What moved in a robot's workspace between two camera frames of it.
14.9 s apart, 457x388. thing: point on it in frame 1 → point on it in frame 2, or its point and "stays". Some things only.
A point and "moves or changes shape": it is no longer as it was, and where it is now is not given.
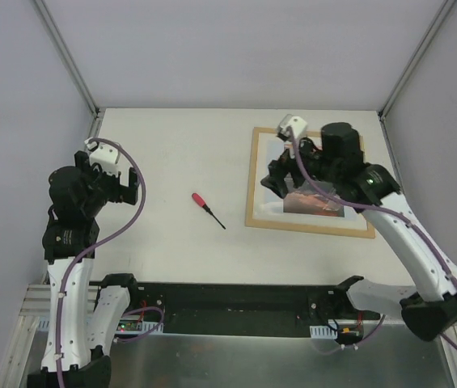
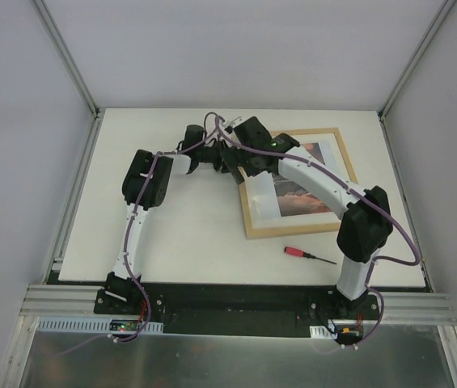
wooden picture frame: (265, 208) moves or changes shape
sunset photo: (310, 200) stays
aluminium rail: (38, 300) stays
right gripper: (291, 162) → (235, 162)
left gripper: (107, 186) → (217, 153)
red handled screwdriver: (200, 201) → (298, 252)
